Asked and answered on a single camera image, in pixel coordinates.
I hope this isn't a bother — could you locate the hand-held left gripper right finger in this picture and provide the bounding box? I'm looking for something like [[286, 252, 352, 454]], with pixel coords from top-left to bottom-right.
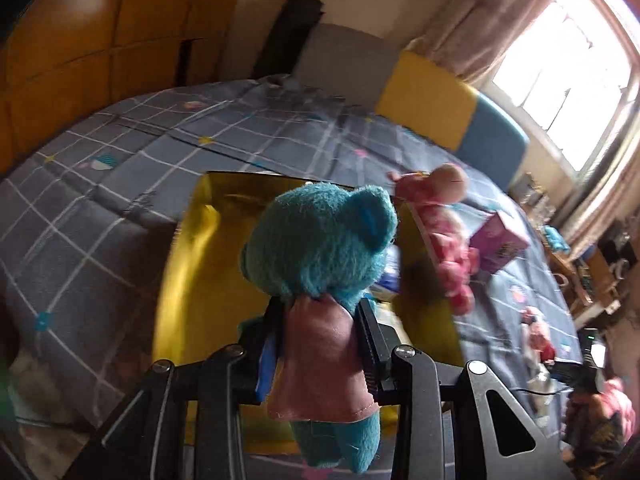
[[355, 297, 576, 480]]

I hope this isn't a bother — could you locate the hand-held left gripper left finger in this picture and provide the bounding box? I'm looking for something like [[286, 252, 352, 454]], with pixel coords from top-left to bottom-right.
[[65, 297, 283, 480]]

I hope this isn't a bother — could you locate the blue tissue pack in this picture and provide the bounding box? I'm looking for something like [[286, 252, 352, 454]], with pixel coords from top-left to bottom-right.
[[374, 247, 405, 303]]

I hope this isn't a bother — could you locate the gold tin box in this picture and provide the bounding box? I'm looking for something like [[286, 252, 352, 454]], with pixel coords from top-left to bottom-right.
[[152, 171, 466, 456]]

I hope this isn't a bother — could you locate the teal plush bear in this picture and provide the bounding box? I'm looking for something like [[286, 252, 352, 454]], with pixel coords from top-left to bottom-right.
[[237, 182, 401, 476]]

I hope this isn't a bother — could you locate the pink ruffled bedding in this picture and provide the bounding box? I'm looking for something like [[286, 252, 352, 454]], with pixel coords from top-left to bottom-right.
[[595, 377, 638, 431]]

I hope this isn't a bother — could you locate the wooden bedside table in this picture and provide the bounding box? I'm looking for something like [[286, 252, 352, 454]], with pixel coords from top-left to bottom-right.
[[547, 247, 623, 321]]

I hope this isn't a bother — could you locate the teal rolled cloth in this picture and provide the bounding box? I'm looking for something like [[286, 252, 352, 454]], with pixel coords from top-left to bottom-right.
[[542, 225, 571, 253]]

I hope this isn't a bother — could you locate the pink giraffe plush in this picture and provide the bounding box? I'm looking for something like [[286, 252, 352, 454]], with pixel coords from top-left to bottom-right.
[[387, 162, 483, 316]]

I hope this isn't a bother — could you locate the purple carton box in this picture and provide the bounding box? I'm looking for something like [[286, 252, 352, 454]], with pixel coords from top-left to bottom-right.
[[470, 210, 531, 273]]

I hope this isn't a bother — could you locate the beige patterned curtain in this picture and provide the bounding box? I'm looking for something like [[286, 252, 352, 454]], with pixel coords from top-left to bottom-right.
[[405, 0, 586, 86], [555, 135, 640, 261]]

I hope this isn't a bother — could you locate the grey yellow blue headboard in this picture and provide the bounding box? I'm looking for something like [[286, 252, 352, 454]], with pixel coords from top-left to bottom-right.
[[292, 22, 531, 188]]

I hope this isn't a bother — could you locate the bright window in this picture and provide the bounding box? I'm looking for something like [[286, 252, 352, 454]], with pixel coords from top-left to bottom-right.
[[492, 0, 640, 171]]

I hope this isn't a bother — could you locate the black rolled mat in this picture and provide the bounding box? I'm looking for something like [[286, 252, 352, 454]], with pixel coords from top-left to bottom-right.
[[252, 0, 326, 81]]

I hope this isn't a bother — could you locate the wooden wardrobe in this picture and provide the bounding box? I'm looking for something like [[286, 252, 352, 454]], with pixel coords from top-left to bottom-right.
[[0, 0, 256, 176]]

